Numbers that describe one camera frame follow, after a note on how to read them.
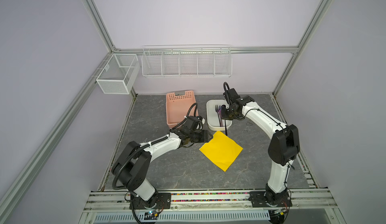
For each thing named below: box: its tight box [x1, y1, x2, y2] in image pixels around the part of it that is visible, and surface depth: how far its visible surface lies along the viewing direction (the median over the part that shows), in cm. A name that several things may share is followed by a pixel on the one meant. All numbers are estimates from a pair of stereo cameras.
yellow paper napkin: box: [199, 130, 244, 173], surface depth 92 cm
